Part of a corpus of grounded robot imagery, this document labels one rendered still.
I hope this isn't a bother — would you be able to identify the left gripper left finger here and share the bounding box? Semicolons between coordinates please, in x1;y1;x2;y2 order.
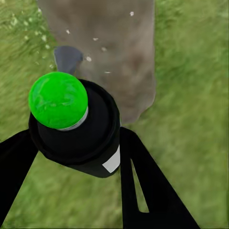
0;129;39;228

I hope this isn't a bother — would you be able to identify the pesticide atomizer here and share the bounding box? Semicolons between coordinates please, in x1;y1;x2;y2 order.
29;46;121;178

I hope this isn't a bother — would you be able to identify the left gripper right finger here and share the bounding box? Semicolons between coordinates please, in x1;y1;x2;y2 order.
119;127;200;229

